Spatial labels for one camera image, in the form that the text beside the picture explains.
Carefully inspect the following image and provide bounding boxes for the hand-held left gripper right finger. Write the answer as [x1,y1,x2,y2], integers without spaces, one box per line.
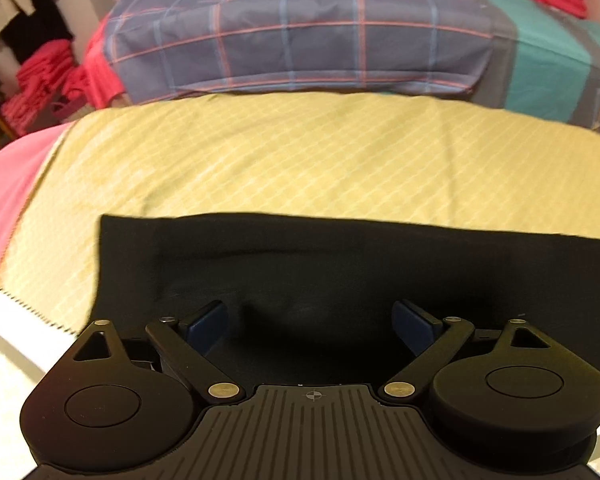
[379,298,554,403]

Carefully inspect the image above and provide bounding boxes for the pink bed sheet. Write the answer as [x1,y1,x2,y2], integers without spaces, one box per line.
[0,122,78,311]

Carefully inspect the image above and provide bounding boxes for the teal and grey bedding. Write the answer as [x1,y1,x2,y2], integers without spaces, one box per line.
[467,0,600,139]

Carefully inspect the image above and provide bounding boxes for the pile of red clothes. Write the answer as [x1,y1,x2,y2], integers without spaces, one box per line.
[2,39,127,137]

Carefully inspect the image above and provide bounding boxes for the yellow patterned blanket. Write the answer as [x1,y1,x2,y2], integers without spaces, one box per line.
[0,91,600,401]

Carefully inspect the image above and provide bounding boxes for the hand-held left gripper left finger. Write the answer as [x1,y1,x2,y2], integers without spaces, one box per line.
[72,300,245,405]

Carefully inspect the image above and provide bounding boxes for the black pants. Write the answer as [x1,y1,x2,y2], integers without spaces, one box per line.
[97,212,600,397]

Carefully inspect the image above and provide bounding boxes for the plaid folded quilt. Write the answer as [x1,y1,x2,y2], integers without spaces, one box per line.
[99,0,512,107]

